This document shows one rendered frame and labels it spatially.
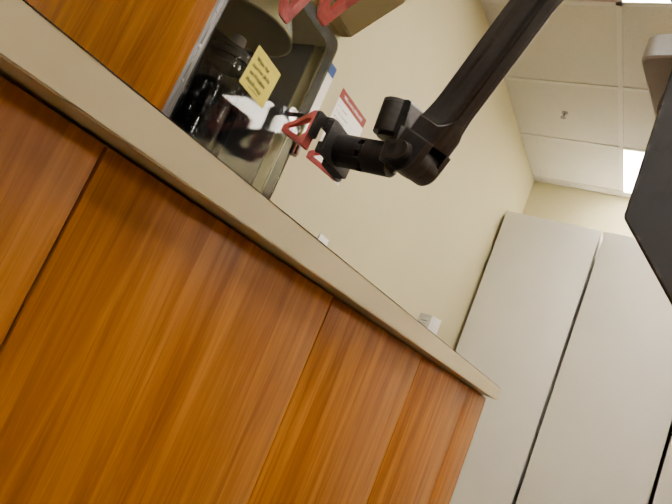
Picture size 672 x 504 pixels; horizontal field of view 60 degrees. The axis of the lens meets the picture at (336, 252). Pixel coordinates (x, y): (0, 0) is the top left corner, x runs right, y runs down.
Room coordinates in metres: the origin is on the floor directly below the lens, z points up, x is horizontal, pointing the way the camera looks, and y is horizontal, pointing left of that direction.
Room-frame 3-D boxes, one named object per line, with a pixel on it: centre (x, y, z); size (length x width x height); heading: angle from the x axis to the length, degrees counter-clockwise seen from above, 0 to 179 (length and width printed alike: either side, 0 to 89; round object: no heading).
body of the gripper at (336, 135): (0.95, 0.05, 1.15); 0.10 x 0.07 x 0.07; 149
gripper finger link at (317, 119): (0.95, 0.12, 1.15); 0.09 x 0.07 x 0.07; 59
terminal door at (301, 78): (0.94, 0.24, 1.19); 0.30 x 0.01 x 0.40; 148
